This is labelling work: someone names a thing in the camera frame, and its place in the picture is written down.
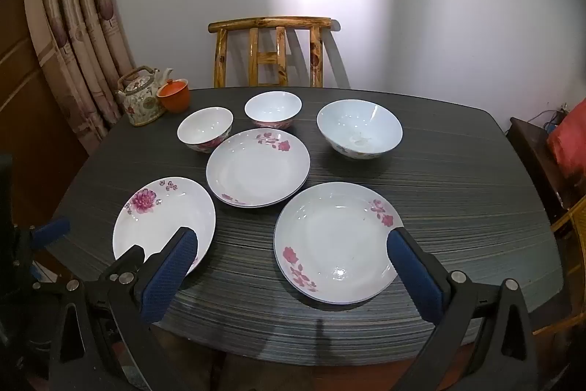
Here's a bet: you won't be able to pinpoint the white plate pink roses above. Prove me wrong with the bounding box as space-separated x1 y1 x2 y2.
273 182 406 306

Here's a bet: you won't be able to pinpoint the large white bowl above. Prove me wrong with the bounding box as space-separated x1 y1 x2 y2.
317 99 404 160

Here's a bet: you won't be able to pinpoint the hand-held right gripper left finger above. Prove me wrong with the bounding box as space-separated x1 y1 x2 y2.
48 226 199 391

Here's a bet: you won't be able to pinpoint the small white floral bowl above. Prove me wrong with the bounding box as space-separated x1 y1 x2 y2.
177 107 234 154

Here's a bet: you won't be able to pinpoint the dark wooden cabinet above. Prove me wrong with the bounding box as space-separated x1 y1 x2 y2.
507 116 574 228

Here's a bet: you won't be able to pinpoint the yellow wooden chair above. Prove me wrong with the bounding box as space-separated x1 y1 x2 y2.
532 194 586 337

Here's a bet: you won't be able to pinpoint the floral ceramic teapot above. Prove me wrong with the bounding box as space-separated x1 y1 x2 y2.
114 66 175 127

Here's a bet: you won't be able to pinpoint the cable bundle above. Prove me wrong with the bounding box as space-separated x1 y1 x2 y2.
526 107 569 136

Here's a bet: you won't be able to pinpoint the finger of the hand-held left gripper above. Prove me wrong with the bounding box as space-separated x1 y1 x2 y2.
30 217 72 251

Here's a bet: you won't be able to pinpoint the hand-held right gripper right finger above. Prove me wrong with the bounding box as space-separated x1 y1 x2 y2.
387 227 540 391

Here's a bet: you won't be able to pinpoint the red cushion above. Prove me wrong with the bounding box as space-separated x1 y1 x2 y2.
546 98 586 182

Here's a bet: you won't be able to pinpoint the brown wooden door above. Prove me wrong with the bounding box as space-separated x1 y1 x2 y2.
0 0 94 229

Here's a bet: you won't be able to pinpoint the white plate large pink flower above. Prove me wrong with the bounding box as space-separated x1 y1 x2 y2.
112 177 217 275

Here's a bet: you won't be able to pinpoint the beige patterned curtain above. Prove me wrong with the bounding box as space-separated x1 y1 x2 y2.
23 0 139 154

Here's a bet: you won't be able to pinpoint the white plate small pink flowers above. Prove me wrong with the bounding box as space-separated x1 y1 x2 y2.
205 128 311 209

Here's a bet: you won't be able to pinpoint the small white red-sided bowl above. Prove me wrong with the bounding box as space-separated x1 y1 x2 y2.
244 91 303 130

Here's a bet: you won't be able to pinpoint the orange lidded cup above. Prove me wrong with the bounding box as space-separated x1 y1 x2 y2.
156 78 191 114

